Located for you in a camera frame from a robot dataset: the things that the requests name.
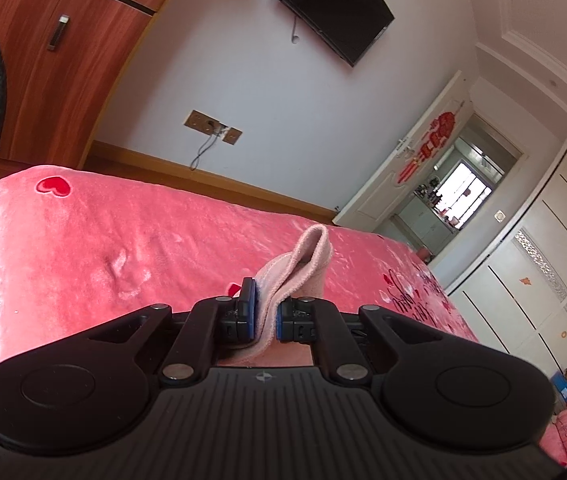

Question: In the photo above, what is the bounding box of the black wall television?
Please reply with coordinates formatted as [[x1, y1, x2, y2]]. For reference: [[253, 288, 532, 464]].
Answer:
[[270, 0, 395, 67]]

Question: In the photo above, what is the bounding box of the wooden cabinet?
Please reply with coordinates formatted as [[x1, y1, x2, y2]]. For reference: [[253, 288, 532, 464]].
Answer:
[[0, 0, 194, 168]]

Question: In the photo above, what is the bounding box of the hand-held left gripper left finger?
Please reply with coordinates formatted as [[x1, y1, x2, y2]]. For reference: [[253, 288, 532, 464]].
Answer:
[[88, 277, 259, 385]]

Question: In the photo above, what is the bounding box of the pink quilted garment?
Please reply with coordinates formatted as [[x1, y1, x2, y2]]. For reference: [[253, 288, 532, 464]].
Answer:
[[221, 225, 334, 366]]

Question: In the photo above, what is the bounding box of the bright window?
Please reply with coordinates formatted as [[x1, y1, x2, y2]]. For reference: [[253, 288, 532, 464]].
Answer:
[[437, 160, 493, 228]]

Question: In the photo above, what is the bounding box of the white door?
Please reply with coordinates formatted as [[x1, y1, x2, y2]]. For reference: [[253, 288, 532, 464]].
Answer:
[[332, 71, 470, 233]]

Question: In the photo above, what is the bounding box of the grey socket cable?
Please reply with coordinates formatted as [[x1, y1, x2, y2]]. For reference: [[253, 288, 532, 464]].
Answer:
[[190, 127, 225, 171]]

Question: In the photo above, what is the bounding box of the white wardrobe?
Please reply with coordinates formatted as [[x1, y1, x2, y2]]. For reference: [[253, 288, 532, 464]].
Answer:
[[443, 130, 567, 376]]

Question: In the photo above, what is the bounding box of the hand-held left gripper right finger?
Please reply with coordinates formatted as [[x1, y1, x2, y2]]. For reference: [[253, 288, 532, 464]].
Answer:
[[276, 297, 444, 386]]

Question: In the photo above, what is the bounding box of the red door decoration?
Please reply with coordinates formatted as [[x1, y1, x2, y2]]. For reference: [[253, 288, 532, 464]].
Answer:
[[397, 110, 457, 181]]

